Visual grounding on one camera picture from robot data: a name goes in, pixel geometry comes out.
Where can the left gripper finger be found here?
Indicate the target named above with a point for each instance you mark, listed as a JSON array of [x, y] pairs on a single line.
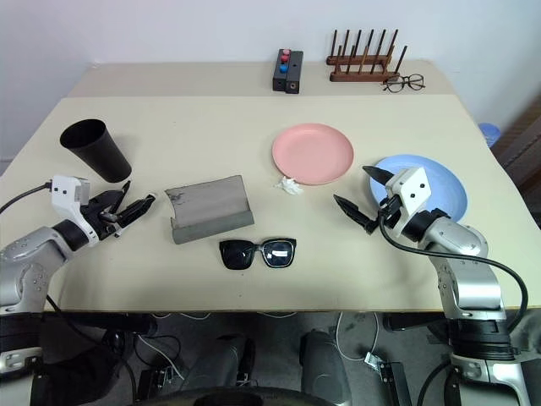
[[137, 209], [121, 195]]

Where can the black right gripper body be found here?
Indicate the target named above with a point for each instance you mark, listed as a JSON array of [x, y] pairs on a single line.
[[389, 211]]

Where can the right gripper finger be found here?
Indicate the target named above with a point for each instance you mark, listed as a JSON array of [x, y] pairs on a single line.
[[379, 174], [353, 208]]

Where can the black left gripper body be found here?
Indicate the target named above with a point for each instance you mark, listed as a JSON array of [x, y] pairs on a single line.
[[101, 211]]

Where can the grey glasses case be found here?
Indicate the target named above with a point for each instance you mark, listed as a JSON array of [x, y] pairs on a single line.
[[209, 207]]

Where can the black sunglasses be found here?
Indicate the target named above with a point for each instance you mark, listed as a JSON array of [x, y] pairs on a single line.
[[241, 254]]

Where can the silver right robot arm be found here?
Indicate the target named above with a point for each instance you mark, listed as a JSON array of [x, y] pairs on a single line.
[[465, 270]]

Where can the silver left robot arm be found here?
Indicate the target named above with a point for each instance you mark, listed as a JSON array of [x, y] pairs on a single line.
[[29, 262]]

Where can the black plastic cup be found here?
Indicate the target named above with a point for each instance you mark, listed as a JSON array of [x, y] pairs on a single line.
[[99, 154]]

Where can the white crumpled tissue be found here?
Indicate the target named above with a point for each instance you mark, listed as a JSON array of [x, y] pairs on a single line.
[[289, 185]]

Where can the blue plate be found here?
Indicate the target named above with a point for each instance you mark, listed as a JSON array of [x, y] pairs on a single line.
[[448, 177]]

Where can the pink plate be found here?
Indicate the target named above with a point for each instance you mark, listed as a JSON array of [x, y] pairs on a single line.
[[313, 153]]

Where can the thin-framed clear eyeglasses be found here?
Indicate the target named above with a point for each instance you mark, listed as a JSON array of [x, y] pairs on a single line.
[[403, 82]]

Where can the wooden peg dish rack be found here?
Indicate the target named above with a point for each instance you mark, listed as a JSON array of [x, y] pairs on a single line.
[[363, 77]]

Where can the blue plastic container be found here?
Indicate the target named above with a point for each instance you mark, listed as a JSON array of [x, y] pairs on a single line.
[[490, 134]]

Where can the black box with round socket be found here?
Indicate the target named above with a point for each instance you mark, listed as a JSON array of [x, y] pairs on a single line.
[[295, 74]]

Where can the black box with coloured buttons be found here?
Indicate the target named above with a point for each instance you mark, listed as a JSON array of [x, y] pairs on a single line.
[[280, 72]]

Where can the dark grey rounded shape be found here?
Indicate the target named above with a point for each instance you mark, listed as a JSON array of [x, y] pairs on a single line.
[[323, 363], [224, 359]]

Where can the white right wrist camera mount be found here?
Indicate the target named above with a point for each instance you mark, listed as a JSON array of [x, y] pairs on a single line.
[[412, 190]]

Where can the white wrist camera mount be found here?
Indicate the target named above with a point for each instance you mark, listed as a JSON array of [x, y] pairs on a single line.
[[412, 190], [65, 192]]

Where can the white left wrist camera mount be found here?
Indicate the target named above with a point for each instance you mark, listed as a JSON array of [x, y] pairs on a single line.
[[65, 192]]

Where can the black table frame bar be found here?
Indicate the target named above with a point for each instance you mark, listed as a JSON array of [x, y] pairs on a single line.
[[105, 323]]

